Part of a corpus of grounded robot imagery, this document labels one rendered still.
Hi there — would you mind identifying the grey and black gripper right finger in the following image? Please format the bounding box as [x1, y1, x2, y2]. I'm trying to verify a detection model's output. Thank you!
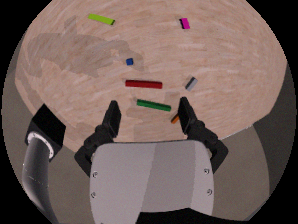
[177, 97, 229, 174]

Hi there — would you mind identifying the magenta rod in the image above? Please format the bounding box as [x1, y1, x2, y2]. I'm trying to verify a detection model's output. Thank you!
[179, 18, 190, 29]

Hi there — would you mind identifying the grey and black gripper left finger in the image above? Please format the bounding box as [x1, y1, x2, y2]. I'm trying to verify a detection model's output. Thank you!
[74, 100, 122, 178]

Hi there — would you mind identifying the red rod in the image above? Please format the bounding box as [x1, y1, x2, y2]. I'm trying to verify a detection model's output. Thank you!
[125, 80, 163, 89]

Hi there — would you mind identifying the small blue cube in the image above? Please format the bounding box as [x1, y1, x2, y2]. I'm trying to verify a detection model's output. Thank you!
[126, 58, 133, 66]

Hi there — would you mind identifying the orange rod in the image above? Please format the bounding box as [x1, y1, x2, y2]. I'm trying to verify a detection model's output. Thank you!
[171, 113, 179, 124]

